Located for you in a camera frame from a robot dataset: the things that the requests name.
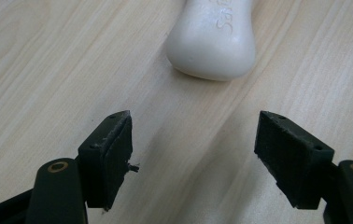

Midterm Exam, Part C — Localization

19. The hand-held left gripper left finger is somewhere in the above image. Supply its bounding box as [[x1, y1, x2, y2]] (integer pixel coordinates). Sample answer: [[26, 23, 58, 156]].
[[78, 109, 140, 212]]

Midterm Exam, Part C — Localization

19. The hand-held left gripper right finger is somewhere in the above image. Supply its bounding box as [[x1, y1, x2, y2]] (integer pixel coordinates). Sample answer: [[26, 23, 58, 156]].
[[253, 110, 335, 210]]

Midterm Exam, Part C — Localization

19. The white soap bar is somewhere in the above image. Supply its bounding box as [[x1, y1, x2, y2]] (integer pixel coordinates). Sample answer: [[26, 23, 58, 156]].
[[165, 0, 257, 82]]

